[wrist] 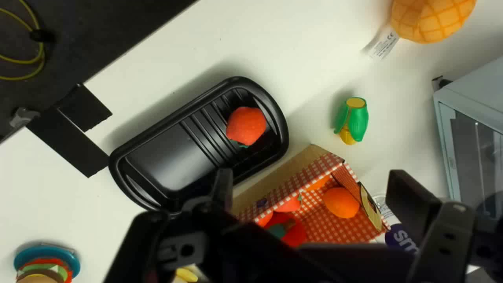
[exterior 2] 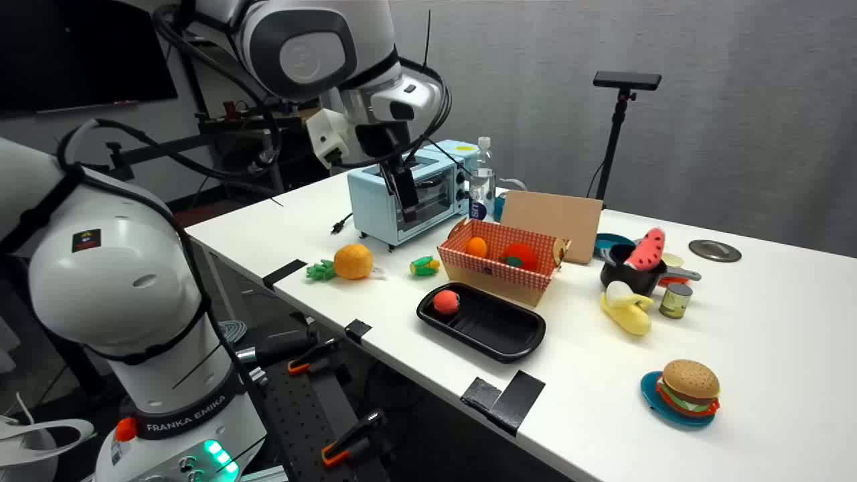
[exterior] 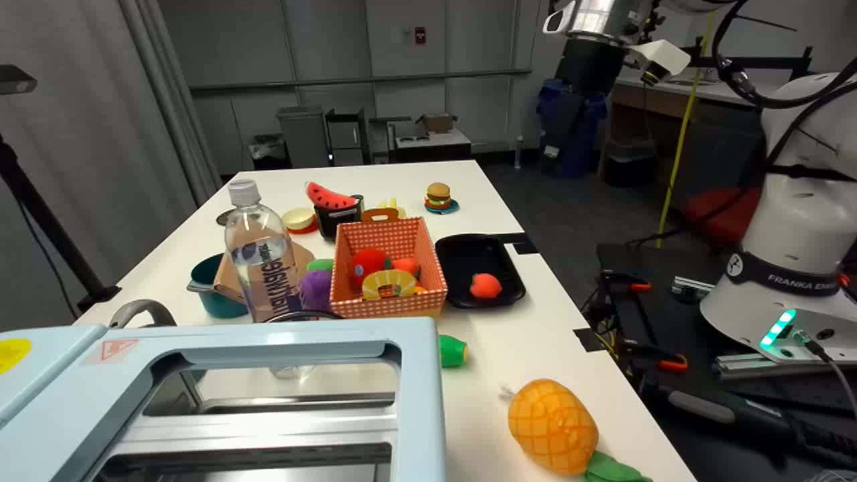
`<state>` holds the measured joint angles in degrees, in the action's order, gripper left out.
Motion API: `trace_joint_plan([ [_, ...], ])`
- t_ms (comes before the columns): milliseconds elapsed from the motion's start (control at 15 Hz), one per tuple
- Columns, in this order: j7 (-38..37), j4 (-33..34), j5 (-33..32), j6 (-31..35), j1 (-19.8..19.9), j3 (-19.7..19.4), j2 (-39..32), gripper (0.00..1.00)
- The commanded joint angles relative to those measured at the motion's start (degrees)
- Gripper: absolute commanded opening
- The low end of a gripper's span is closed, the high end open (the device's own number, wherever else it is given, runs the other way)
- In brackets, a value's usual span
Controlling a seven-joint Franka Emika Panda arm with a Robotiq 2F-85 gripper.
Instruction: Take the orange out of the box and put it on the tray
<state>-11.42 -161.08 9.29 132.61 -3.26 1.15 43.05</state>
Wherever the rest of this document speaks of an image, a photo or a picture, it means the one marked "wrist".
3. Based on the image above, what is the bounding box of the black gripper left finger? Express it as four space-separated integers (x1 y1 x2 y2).
104 167 295 283

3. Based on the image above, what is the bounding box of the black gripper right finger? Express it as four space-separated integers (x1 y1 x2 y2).
385 168 503 283

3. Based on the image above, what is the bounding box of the black plastic tray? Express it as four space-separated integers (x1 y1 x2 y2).
107 75 291 214

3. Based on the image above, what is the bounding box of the light blue box appliance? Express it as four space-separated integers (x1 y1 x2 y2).
432 55 503 211

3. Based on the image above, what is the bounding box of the orange checkered cardboard box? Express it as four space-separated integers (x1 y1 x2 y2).
229 143 391 248

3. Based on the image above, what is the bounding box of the small yellow toy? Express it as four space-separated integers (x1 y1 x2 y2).
173 266 201 283

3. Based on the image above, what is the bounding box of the clear plastic water bottle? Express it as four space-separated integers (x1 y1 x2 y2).
374 193 421 256

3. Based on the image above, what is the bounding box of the orange toy fruit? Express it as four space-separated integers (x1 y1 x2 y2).
321 185 361 220

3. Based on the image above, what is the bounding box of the toy burger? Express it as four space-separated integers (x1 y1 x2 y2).
16 256 75 283

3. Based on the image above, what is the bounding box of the orange-red round toy fruit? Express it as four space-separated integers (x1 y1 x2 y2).
225 105 269 148

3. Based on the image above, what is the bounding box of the black tape piece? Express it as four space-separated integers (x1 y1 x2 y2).
27 107 112 179
55 83 115 132

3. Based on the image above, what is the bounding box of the green and yellow corn toy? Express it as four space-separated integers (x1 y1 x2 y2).
333 96 369 146

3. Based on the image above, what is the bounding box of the small blue plate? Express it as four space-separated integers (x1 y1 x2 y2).
12 242 82 280

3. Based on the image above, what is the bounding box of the orange plush pineapple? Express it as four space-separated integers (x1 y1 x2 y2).
363 0 478 60

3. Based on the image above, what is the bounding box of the yellow-green cable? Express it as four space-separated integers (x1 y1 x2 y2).
0 0 47 83

